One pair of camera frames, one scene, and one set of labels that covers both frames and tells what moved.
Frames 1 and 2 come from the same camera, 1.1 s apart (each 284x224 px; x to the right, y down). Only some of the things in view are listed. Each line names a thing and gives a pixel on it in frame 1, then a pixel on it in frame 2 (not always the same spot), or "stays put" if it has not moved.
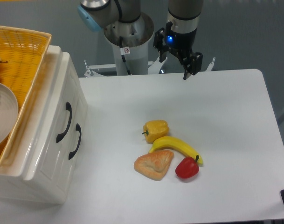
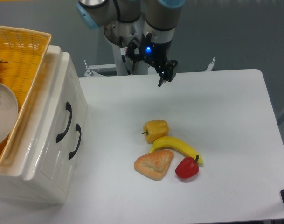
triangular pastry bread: [154, 164] stays put
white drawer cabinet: [47, 146] stays put
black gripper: [179, 45] to [155, 53]
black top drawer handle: [68, 106] stays put
